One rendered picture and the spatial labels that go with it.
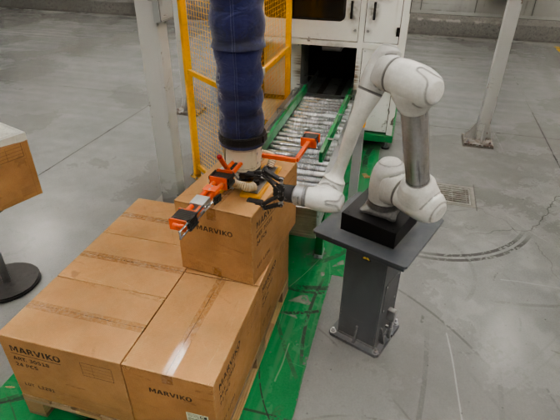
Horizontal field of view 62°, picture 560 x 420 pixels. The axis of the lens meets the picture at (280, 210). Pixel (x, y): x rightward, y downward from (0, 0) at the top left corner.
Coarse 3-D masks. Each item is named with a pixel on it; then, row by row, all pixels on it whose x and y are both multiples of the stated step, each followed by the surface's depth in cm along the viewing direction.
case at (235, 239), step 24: (216, 168) 244; (288, 168) 245; (192, 192) 223; (264, 192) 223; (216, 216) 212; (240, 216) 207; (264, 216) 220; (288, 216) 257; (192, 240) 226; (216, 240) 220; (240, 240) 214; (264, 240) 228; (192, 264) 234; (216, 264) 228; (240, 264) 222; (264, 264) 235
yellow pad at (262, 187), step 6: (270, 168) 240; (276, 168) 240; (252, 180) 229; (258, 180) 224; (258, 186) 224; (264, 186) 225; (240, 192) 220; (246, 192) 220; (252, 192) 219; (258, 192) 220; (258, 198) 217
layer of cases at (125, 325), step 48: (96, 240) 257; (144, 240) 258; (288, 240) 282; (48, 288) 223; (96, 288) 223; (144, 288) 224; (192, 288) 224; (240, 288) 224; (0, 336) 199; (48, 336) 198; (96, 336) 198; (144, 336) 198; (192, 336) 198; (240, 336) 205; (48, 384) 209; (96, 384) 198; (144, 384) 189; (192, 384) 180; (240, 384) 218
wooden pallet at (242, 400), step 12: (276, 312) 284; (264, 336) 254; (264, 348) 259; (252, 372) 246; (24, 396) 220; (240, 396) 220; (36, 408) 224; (48, 408) 225; (60, 408) 217; (72, 408) 216; (240, 408) 228
